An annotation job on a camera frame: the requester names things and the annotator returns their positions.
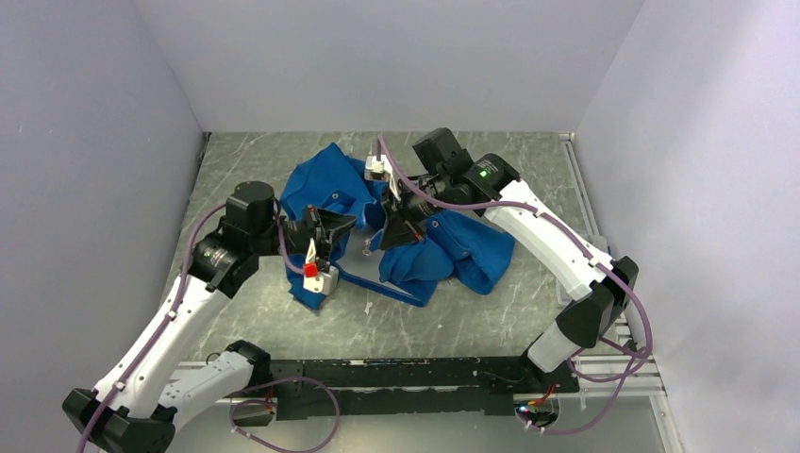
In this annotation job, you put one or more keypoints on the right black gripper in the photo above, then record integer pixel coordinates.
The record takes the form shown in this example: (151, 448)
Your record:
(402, 227)

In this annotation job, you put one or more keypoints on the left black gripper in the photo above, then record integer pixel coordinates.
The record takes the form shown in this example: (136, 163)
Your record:
(332, 223)

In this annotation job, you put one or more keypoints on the blue zip jacket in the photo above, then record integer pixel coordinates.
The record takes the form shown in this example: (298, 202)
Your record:
(454, 245)

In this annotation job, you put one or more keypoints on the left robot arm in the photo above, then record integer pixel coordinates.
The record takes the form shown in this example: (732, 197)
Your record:
(138, 406)

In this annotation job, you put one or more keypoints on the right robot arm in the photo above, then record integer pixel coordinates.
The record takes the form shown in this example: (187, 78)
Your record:
(599, 285)

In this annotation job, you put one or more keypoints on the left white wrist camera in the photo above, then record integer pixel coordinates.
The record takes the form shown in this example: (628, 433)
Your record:
(319, 275)

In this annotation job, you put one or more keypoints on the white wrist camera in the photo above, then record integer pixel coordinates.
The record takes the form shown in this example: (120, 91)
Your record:
(378, 168)
(319, 275)

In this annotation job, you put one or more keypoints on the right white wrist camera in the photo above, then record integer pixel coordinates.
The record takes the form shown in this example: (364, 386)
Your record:
(378, 168)

